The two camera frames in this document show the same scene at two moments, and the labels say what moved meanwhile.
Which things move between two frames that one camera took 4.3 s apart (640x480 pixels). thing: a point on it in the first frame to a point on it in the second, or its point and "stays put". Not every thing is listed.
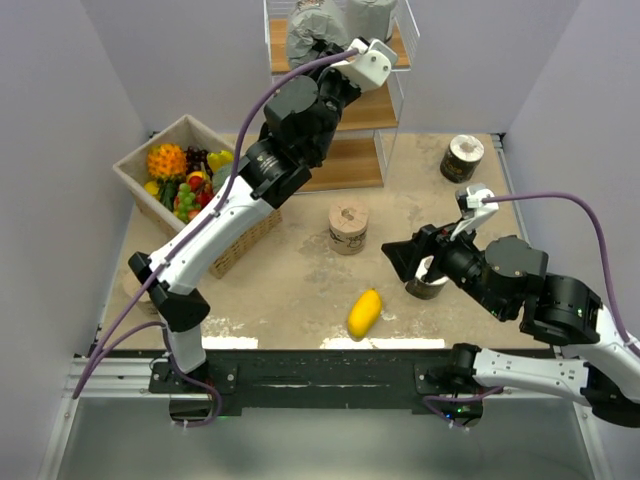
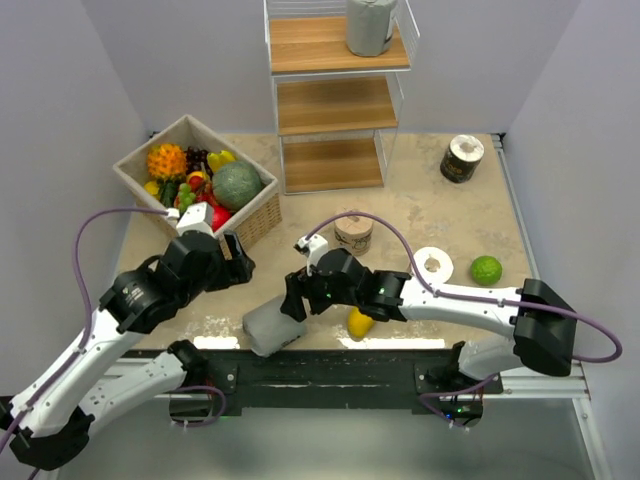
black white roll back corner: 461,158 stays put
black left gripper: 338,77 to 242,264
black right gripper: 440,240 to 297,282
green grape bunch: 185,199 stays put
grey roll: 308,22 to 266,329
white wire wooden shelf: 368,124 stays put
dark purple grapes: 194,158 stays put
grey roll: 369,21 stays put
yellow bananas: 216,160 stays put
